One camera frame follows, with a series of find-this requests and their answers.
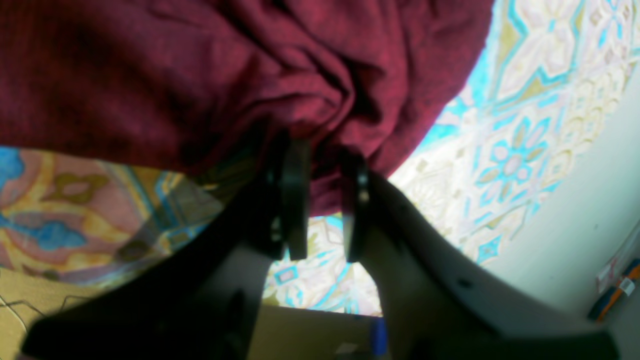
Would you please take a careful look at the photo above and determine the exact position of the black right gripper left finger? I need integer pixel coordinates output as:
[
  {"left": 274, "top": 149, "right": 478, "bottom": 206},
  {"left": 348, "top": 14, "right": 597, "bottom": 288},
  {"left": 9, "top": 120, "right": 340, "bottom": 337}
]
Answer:
[{"left": 21, "top": 137, "right": 311, "bottom": 360}]

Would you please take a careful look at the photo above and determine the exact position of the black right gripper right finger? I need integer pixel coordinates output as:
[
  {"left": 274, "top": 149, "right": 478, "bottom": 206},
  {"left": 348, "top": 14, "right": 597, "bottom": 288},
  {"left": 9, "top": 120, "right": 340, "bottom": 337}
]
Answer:
[{"left": 340, "top": 152, "right": 621, "bottom": 360}]

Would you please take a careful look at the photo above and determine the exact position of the maroon long-sleeve t-shirt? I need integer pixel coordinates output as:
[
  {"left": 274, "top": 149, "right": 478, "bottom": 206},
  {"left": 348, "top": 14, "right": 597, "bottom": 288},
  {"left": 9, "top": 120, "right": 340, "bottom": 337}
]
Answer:
[{"left": 0, "top": 0, "right": 494, "bottom": 216}]

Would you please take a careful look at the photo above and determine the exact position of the patterned colourful tablecloth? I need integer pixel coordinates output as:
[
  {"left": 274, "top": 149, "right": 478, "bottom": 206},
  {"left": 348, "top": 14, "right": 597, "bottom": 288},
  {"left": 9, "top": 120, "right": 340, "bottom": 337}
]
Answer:
[{"left": 0, "top": 0, "right": 640, "bottom": 318}]

